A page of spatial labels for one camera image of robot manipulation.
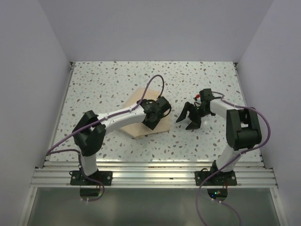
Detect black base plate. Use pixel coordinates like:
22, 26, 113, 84
69, 170, 113, 186
194, 168, 238, 186

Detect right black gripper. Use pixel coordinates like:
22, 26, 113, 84
176, 102, 212, 130

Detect beige cloth drape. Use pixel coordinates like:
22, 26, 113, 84
119, 88, 171, 138

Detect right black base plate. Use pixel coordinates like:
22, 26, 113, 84
194, 168, 238, 186

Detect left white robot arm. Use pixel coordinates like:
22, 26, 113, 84
72, 97, 172, 185

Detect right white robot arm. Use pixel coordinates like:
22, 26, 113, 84
176, 89, 262, 185

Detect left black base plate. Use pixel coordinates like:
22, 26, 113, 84
69, 170, 113, 186

